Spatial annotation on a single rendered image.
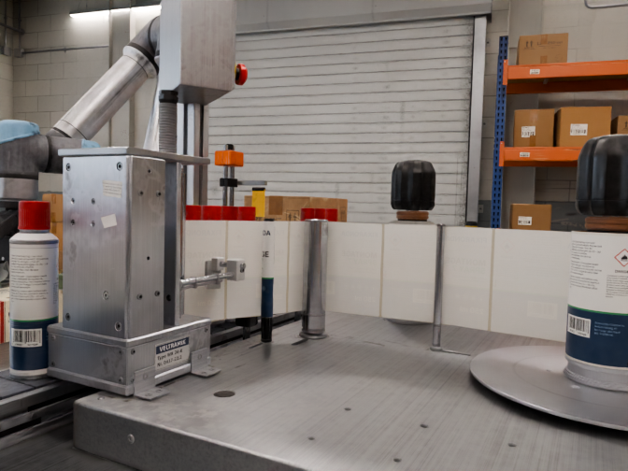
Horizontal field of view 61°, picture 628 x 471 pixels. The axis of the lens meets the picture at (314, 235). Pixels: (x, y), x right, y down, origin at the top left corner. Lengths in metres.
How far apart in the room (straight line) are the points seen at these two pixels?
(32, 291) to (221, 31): 0.54
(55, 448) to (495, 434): 0.44
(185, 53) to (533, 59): 4.06
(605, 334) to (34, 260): 0.65
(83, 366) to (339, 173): 4.96
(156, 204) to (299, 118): 5.12
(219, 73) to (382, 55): 4.69
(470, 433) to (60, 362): 0.45
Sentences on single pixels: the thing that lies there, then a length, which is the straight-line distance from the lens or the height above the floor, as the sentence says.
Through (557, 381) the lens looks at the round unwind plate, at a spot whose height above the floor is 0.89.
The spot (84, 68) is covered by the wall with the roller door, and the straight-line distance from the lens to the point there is 7.39.
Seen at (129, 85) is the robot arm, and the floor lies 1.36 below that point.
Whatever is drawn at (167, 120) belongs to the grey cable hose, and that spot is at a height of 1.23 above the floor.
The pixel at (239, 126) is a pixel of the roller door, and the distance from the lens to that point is 5.96.
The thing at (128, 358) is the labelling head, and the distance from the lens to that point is 0.61.
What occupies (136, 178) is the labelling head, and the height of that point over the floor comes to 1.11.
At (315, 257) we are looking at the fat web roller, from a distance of 0.83.
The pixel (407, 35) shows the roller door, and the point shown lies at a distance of 5.62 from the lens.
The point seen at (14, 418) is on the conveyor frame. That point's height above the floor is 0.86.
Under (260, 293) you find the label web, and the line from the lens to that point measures 0.82.
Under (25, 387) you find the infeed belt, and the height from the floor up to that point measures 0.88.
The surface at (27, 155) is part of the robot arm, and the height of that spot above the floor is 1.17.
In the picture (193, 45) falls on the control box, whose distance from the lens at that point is 0.97.
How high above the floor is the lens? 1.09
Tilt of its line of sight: 3 degrees down
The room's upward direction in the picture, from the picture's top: 2 degrees clockwise
